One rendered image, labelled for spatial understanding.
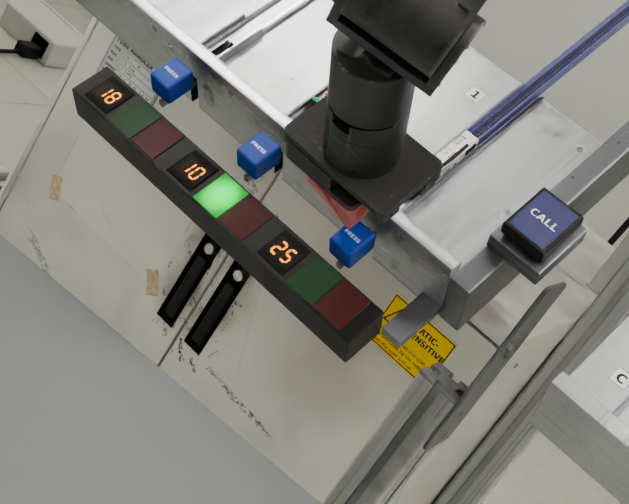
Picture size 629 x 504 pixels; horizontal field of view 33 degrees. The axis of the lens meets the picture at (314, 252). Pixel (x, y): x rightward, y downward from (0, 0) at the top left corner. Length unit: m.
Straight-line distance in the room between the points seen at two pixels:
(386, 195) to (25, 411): 0.28
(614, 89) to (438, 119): 1.91
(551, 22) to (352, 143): 2.18
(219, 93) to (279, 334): 0.42
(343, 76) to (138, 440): 0.26
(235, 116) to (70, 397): 0.36
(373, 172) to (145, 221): 0.67
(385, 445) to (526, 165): 0.26
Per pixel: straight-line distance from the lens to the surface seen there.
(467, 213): 0.87
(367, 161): 0.73
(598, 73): 2.83
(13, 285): 0.74
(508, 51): 2.91
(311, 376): 1.26
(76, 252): 1.46
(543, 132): 0.94
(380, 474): 0.90
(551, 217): 0.83
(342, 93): 0.69
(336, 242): 0.84
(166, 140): 0.92
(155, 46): 0.99
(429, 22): 0.62
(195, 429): 0.70
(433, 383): 0.86
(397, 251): 0.86
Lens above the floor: 0.97
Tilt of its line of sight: 21 degrees down
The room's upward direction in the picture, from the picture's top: 33 degrees clockwise
